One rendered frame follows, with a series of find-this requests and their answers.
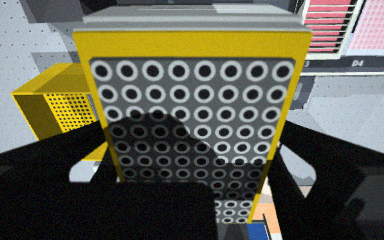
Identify white trough reservoir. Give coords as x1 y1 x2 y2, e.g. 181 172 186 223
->
293 0 362 60

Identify yellow waste bin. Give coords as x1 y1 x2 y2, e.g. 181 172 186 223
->
10 63 107 161

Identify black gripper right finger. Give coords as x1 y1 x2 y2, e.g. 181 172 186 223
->
267 120 384 240

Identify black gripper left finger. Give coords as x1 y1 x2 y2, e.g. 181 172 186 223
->
0 120 118 182

